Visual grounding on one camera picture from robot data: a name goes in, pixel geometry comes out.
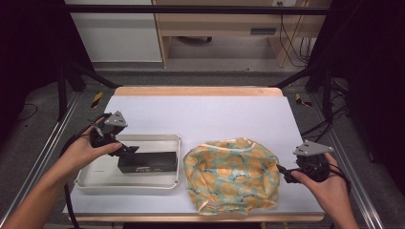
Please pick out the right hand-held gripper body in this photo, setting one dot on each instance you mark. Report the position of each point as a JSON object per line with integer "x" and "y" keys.
{"x": 313, "y": 149}

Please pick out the white table mat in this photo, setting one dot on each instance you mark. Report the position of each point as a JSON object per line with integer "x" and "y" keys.
{"x": 197, "y": 117}

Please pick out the black rectangular box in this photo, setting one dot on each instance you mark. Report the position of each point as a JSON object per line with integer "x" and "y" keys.
{"x": 148, "y": 162}

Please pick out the person's left hand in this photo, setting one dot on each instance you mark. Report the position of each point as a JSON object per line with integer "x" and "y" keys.
{"x": 79, "y": 152}

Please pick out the white plastic tray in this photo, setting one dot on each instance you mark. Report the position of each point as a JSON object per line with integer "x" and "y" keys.
{"x": 105, "y": 178}

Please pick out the aluminium floor rail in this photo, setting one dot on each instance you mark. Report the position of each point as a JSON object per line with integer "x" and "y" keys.
{"x": 41, "y": 149}
{"x": 359, "y": 184}

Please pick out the black curtain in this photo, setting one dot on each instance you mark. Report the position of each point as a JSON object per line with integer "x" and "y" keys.
{"x": 372, "y": 63}
{"x": 28, "y": 47}

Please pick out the black metal stand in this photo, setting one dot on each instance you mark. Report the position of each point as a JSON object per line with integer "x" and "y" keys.
{"x": 326, "y": 95}
{"x": 62, "y": 95}

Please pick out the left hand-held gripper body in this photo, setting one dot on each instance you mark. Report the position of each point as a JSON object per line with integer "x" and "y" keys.
{"x": 106, "y": 135}

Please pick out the floral fabric bag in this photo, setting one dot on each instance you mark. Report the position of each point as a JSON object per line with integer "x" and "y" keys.
{"x": 232, "y": 175}

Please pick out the black frame crossbeam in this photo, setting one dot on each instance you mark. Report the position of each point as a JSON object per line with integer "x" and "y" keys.
{"x": 191, "y": 9}

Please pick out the light wooden desk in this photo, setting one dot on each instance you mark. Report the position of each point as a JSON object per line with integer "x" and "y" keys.
{"x": 216, "y": 24}

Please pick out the white cabinet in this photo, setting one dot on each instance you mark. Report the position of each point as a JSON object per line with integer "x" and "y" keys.
{"x": 117, "y": 35}

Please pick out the yellow-black tape strip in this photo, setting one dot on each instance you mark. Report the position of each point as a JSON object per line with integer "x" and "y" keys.
{"x": 97, "y": 99}
{"x": 301, "y": 101}

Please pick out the wooden table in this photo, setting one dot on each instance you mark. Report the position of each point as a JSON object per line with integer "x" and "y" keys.
{"x": 197, "y": 91}

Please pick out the person's right hand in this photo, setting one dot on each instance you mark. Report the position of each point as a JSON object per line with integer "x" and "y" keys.
{"x": 331, "y": 194}

